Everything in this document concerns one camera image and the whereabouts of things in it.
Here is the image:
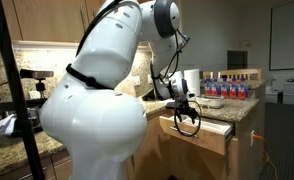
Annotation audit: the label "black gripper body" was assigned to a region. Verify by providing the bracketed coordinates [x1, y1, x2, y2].
[171, 98, 197, 117]

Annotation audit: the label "wooden drawer with metal handle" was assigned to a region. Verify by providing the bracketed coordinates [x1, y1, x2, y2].
[159, 114, 236, 157]

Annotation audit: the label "white rectangular dish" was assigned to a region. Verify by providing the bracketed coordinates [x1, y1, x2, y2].
[195, 94, 225, 110]

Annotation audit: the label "white cutlery tray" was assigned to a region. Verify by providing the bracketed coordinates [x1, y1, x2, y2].
[181, 115, 235, 136]

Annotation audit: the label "white paper towel roll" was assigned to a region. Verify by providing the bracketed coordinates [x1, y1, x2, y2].
[183, 68, 201, 98]

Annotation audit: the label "red label water bottle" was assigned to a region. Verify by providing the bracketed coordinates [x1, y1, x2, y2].
[237, 77, 248, 101]
[228, 77, 238, 100]
[211, 78, 221, 98]
[220, 77, 229, 100]
[204, 78, 213, 98]

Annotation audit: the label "black pan with lid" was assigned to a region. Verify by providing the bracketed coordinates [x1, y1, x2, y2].
[142, 89, 160, 102]

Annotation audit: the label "narrow wooden chair back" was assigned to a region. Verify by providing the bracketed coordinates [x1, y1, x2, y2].
[201, 71, 215, 81]

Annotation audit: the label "wooden base cabinet body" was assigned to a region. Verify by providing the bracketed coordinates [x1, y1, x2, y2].
[125, 83, 267, 180]

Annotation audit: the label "low white cabinet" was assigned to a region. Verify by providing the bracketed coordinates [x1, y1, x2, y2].
[265, 85, 283, 104]

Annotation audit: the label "white projector screen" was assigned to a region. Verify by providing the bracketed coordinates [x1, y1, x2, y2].
[269, 0, 294, 72]

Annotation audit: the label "wooden cabinet with drawers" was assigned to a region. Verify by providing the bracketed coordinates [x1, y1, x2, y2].
[0, 148, 75, 180]

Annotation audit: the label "white backsplash outlet plate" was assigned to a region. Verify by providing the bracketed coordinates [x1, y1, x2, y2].
[28, 90, 41, 100]

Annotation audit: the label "black tripod pole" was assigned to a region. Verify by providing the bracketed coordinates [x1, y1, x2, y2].
[0, 0, 46, 180]

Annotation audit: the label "crumpled white paper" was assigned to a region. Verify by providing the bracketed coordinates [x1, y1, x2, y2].
[0, 113, 17, 137]

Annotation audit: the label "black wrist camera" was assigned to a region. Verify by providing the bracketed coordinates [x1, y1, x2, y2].
[165, 100, 179, 110]

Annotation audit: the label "wooden cabinet door with handle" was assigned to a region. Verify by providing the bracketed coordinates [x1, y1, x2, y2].
[168, 135, 239, 180]

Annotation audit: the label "small dark wall panel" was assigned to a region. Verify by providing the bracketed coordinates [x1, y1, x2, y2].
[226, 50, 248, 71]

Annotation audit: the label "orange power cable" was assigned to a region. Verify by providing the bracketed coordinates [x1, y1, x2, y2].
[252, 134, 279, 180]

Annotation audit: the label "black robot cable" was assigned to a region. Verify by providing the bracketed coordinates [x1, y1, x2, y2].
[65, 0, 203, 138]

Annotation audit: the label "wooden wall cabinets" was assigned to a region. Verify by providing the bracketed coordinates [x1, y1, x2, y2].
[0, 0, 108, 45]

